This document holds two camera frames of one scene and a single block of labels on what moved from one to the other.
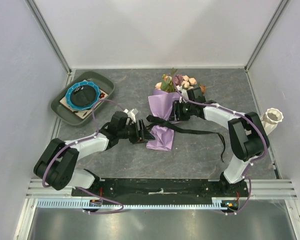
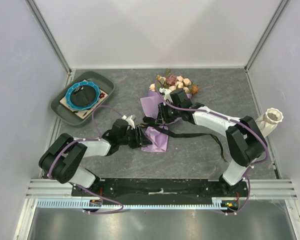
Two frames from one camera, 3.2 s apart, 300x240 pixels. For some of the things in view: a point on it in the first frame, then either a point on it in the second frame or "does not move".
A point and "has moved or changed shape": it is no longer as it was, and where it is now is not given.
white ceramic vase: [272, 117] does not move
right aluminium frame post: [278, 11] does not move
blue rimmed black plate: [82, 96] does not move
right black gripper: [179, 116] → [162, 118]
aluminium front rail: [261, 189] does not move
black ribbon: [156, 120] → [151, 121]
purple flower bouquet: [165, 93] has moved or changed shape
